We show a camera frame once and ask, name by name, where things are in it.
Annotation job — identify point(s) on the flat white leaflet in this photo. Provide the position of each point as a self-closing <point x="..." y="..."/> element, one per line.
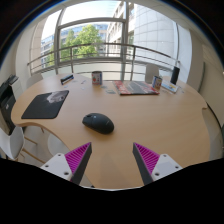
<point x="170" y="87"/>

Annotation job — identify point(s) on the black office printer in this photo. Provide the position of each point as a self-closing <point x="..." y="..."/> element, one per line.
<point x="6" y="103"/>

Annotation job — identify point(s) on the green tree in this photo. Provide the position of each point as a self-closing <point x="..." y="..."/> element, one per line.
<point x="81" y="43"/>

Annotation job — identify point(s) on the red and black magazine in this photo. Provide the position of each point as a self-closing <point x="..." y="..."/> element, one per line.
<point x="135" y="88"/>

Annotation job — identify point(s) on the black mouse pad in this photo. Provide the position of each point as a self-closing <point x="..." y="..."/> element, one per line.
<point x="42" y="106"/>

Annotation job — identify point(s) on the white chair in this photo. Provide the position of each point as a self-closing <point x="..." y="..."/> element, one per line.
<point x="10" y="142"/>
<point x="34" y="80"/>
<point x="151" y="72"/>

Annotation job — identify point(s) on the red and white printed cup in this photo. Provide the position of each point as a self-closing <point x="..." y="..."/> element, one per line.
<point x="96" y="78"/>

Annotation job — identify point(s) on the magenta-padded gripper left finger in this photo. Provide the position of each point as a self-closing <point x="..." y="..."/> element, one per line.
<point x="60" y="165"/>

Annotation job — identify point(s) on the small sticker card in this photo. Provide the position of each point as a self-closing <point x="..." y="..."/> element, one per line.
<point x="104" y="87"/>
<point x="110" y="91"/>

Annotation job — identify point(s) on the black computer mouse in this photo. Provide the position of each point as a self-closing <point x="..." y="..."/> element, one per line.
<point x="98" y="123"/>

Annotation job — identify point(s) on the grey metal balcony railing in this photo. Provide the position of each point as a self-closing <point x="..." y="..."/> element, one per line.
<point x="100" y="60"/>

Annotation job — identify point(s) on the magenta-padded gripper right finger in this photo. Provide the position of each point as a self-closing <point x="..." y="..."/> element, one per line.
<point x="165" y="165"/>

